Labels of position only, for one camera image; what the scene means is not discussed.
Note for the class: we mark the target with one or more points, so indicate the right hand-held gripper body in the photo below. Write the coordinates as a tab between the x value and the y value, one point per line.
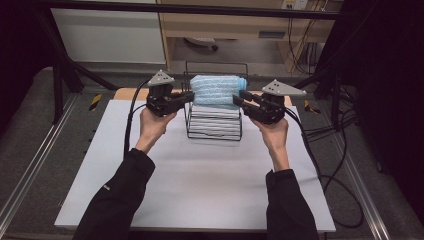
271	110

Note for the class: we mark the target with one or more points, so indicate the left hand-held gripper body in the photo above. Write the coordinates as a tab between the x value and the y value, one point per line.
160	100

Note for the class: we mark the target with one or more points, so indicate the blue striped cloth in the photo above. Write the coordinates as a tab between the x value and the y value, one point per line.
215	91

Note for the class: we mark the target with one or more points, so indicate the person's right hand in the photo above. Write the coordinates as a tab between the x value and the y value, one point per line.
275	133

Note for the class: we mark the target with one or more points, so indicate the person's left hand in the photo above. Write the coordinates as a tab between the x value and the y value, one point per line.
153	126

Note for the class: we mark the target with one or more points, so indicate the wooden table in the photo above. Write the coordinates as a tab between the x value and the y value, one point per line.
128	94

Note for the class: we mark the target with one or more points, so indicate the grey chair base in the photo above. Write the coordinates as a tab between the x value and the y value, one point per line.
201	41

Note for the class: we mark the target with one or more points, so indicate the wooden desk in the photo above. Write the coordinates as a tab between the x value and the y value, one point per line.
233	26

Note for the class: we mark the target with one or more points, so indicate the white cabinet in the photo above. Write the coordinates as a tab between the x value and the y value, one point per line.
110	36

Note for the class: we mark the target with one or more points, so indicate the white table board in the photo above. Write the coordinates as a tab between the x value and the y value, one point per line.
206	180

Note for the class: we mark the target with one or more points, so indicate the white power strip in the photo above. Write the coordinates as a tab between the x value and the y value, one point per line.
295	4

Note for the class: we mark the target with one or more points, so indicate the dark curtain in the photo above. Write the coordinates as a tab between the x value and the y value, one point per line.
20	50
390	83

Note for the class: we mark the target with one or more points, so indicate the black metal frame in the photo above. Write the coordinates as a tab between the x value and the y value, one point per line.
186	9

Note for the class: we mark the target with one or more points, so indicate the aluminium floor rail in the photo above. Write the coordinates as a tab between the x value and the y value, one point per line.
31	166
360	180

